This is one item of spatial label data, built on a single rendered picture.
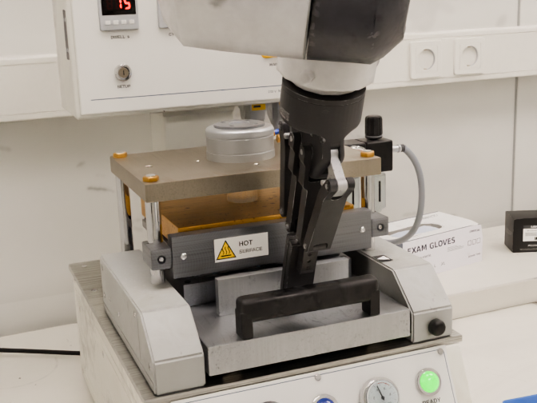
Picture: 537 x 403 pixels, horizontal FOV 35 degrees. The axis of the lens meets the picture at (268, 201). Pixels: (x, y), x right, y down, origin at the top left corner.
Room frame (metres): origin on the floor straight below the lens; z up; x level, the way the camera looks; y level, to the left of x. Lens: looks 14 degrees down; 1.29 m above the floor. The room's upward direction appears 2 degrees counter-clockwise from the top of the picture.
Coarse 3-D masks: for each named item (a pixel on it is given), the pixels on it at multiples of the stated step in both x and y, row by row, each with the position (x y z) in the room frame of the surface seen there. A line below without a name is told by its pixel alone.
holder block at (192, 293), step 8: (344, 256) 0.93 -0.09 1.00; (168, 272) 0.91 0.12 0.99; (240, 272) 0.89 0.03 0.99; (168, 280) 0.91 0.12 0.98; (176, 280) 0.88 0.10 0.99; (184, 280) 0.87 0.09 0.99; (192, 280) 0.87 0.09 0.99; (200, 280) 0.86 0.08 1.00; (208, 280) 0.86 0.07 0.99; (176, 288) 0.88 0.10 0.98; (184, 288) 0.85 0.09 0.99; (192, 288) 0.85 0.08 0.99; (200, 288) 0.86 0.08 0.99; (208, 288) 0.86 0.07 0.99; (184, 296) 0.85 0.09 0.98; (192, 296) 0.85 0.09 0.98; (200, 296) 0.86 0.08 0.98; (208, 296) 0.86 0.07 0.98; (192, 304) 0.85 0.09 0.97; (200, 304) 0.86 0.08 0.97
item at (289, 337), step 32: (224, 288) 0.82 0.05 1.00; (256, 288) 0.84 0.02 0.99; (224, 320) 0.81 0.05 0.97; (288, 320) 0.80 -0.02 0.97; (320, 320) 0.80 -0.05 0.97; (352, 320) 0.80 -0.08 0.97; (384, 320) 0.81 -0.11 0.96; (224, 352) 0.75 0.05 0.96; (256, 352) 0.76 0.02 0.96; (288, 352) 0.77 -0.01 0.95; (320, 352) 0.78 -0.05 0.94
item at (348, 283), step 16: (288, 288) 0.79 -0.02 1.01; (304, 288) 0.79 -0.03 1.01; (320, 288) 0.79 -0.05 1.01; (336, 288) 0.79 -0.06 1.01; (352, 288) 0.80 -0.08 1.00; (368, 288) 0.80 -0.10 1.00; (240, 304) 0.76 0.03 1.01; (256, 304) 0.76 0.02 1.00; (272, 304) 0.77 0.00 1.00; (288, 304) 0.77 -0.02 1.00; (304, 304) 0.78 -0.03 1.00; (320, 304) 0.78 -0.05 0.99; (336, 304) 0.79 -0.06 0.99; (368, 304) 0.81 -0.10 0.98; (240, 320) 0.76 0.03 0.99; (256, 320) 0.76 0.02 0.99; (240, 336) 0.76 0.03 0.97
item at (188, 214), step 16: (240, 192) 0.95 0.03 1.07; (256, 192) 0.96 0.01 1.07; (272, 192) 0.99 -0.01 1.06; (144, 208) 0.99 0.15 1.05; (176, 208) 0.93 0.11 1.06; (192, 208) 0.93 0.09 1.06; (208, 208) 0.93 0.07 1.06; (224, 208) 0.92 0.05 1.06; (240, 208) 0.92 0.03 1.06; (256, 208) 0.92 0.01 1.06; (272, 208) 0.92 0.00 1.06; (352, 208) 0.92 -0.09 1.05; (144, 224) 1.00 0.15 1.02; (176, 224) 0.86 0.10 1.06; (192, 224) 0.86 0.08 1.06; (208, 224) 0.86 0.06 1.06; (224, 224) 0.87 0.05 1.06
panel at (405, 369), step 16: (416, 352) 0.82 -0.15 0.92; (432, 352) 0.82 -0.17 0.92; (336, 368) 0.79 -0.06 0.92; (352, 368) 0.79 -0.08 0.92; (368, 368) 0.80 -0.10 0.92; (384, 368) 0.80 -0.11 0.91; (400, 368) 0.81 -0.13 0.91; (416, 368) 0.81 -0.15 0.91; (432, 368) 0.82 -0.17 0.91; (448, 368) 0.82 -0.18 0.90; (256, 384) 0.76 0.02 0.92; (272, 384) 0.76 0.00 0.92; (288, 384) 0.76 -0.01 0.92; (304, 384) 0.77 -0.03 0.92; (320, 384) 0.77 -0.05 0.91; (336, 384) 0.78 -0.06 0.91; (352, 384) 0.78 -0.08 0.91; (400, 384) 0.80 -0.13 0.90; (416, 384) 0.80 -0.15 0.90; (448, 384) 0.81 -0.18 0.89; (192, 400) 0.73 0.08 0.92; (208, 400) 0.73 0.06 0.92; (224, 400) 0.74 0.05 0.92; (240, 400) 0.74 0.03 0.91; (256, 400) 0.75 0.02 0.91; (272, 400) 0.75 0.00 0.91; (288, 400) 0.76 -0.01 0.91; (304, 400) 0.76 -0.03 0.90; (336, 400) 0.77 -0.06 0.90; (352, 400) 0.78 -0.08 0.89; (400, 400) 0.79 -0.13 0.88; (416, 400) 0.80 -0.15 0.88; (432, 400) 0.80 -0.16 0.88; (448, 400) 0.81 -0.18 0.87
